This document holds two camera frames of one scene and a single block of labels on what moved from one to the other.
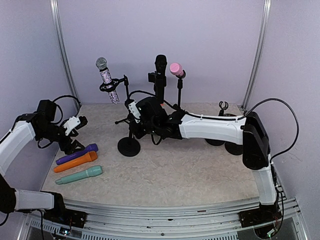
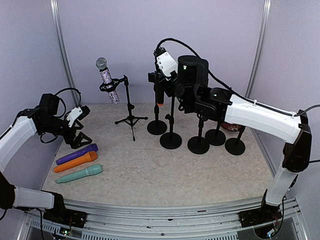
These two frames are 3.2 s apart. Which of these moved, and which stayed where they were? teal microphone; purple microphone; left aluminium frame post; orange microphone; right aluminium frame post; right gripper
Moved: right gripper
Stayed: orange microphone; teal microphone; right aluminium frame post; left aluminium frame post; purple microphone
